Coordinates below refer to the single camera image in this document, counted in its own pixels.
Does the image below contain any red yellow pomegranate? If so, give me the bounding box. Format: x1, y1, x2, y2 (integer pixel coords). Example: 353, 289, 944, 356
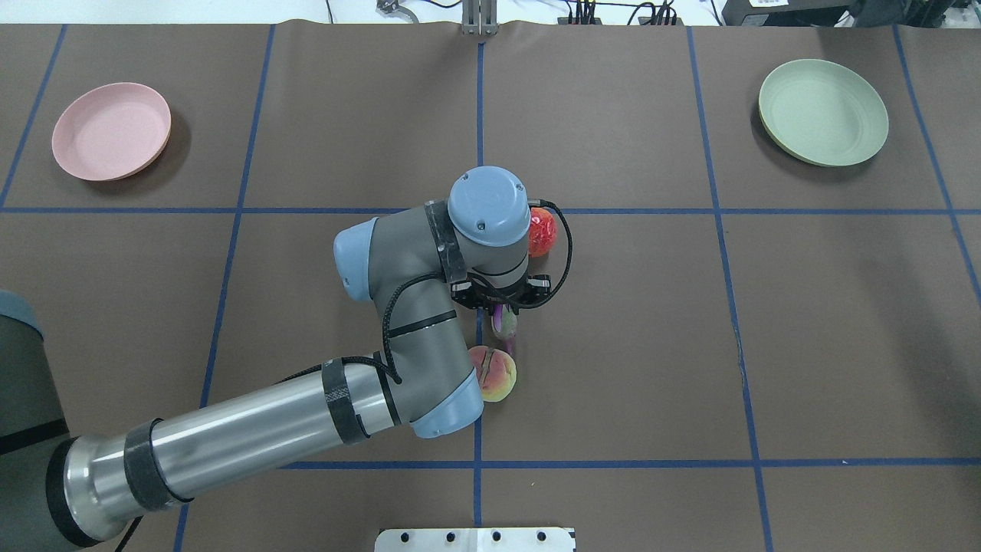
528, 207, 558, 258

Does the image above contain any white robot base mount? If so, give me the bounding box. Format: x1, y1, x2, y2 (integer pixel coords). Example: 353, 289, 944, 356
374, 527, 577, 551

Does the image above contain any pink plate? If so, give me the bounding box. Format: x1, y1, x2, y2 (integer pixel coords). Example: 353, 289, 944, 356
51, 83, 172, 182

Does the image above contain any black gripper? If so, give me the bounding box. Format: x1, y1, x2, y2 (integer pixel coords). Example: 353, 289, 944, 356
451, 272, 553, 312

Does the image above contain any purple eggplant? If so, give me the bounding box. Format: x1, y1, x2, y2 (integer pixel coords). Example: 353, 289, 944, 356
491, 304, 518, 356

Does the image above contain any aluminium frame post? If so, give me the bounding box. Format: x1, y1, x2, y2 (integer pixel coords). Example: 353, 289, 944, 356
461, 0, 500, 36

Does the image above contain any green plate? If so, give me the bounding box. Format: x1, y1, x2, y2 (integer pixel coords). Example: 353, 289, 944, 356
757, 59, 890, 168

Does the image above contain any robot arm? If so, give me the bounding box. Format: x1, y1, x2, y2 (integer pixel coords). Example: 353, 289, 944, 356
2, 166, 560, 551

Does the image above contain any pink yellow peach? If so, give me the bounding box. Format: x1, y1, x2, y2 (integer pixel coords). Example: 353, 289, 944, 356
468, 345, 517, 403

